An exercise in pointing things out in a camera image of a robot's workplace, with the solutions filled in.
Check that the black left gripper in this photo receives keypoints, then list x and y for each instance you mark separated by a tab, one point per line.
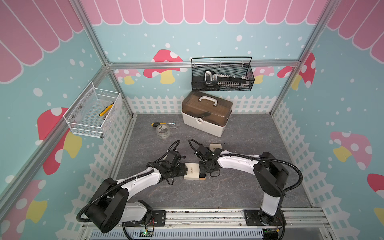
182	171

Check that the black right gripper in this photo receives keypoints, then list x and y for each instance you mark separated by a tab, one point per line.
201	171

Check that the cream square gift box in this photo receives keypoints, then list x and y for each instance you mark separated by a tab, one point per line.
193	172

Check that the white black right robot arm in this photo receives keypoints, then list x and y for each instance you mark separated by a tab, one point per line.
275	177

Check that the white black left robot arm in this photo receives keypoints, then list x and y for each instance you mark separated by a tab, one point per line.
110	206

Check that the small cream printed gift box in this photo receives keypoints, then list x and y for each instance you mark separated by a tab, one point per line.
213	147

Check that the white storage box brown lid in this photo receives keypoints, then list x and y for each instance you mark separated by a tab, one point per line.
206	113

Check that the clear packing tape roll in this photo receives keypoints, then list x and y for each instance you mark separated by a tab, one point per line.
163	131

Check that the socket wrench set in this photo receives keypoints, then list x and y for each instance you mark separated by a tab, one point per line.
212	79

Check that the yellow utility knife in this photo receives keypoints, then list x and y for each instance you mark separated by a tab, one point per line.
106	110

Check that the yellow black handled screwdriver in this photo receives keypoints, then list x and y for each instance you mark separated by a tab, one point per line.
156	124

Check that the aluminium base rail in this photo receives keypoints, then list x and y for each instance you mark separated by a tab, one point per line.
221	224

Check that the black wire wall basket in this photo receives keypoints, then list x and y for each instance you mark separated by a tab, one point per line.
237	66

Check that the white wire wall basket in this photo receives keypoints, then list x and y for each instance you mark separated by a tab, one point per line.
82	117

